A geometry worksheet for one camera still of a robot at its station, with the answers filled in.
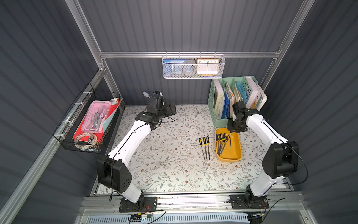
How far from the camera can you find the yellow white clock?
0.90 meters

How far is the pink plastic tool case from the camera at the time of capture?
0.69 m

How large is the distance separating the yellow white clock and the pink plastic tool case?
593 mm
